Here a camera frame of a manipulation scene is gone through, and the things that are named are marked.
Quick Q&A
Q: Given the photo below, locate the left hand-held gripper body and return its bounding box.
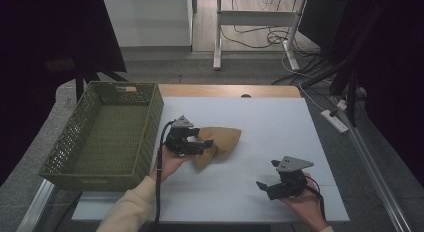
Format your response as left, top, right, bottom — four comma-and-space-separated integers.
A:
164, 115, 198, 157

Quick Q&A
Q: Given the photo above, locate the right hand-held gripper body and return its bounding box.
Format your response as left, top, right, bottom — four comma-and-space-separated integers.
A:
274, 155, 315, 199

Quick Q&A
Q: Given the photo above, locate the tan cloth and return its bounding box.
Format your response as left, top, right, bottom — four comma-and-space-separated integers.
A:
194, 126, 243, 170

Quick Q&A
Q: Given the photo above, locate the green woven plastic basket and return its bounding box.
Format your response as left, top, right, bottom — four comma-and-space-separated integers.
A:
38, 80, 165, 192

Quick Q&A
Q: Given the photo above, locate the person's left hand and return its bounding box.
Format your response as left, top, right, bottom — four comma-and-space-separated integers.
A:
148, 148, 198, 184

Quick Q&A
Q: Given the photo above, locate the person's right hand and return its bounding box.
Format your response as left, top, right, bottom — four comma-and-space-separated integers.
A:
279, 173, 326, 231

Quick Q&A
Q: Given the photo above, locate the white foam board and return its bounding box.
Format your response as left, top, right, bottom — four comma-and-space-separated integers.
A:
71, 96, 350, 224

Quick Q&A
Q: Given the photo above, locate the white power strip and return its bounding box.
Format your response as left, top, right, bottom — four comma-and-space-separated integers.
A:
320, 109, 350, 134

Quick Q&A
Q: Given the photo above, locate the black stand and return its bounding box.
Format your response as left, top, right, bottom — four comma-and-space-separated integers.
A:
73, 66, 128, 103
299, 1, 396, 128

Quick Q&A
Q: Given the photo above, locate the white cabinet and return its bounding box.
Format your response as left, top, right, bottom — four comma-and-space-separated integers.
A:
103, 0, 194, 48

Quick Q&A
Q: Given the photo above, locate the dark curtain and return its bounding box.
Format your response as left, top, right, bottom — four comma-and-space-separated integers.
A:
298, 0, 424, 178
0, 0, 128, 186

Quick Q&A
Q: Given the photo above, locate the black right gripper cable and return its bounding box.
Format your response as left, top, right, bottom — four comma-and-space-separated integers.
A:
304, 177, 327, 222

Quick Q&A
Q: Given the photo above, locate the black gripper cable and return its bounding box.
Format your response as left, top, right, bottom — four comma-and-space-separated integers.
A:
304, 177, 327, 222
153, 119, 177, 224

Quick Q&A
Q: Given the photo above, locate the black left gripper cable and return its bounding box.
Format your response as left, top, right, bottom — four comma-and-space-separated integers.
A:
153, 119, 177, 224

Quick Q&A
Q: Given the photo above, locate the aluminium rail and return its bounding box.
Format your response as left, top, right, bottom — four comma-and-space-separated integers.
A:
329, 95, 414, 232
16, 178, 56, 232

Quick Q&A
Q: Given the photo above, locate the tangle of floor cables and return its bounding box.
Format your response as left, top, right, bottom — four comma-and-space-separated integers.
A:
219, 0, 323, 58

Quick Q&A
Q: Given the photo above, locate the white metal desk frame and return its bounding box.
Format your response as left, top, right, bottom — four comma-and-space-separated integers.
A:
213, 0, 308, 71

